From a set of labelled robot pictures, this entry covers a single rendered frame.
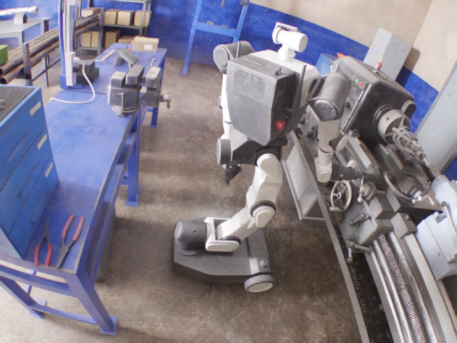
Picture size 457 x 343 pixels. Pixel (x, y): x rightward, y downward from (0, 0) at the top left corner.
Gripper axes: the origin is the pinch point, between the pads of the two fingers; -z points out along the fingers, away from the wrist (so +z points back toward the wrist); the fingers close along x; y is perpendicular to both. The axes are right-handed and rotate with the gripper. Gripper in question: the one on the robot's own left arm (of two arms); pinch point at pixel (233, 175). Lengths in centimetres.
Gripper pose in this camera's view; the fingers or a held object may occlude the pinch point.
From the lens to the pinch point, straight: 156.4
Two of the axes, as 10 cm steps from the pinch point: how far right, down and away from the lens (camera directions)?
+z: -0.5, -6.3, -7.8
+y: -7.3, -5.1, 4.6
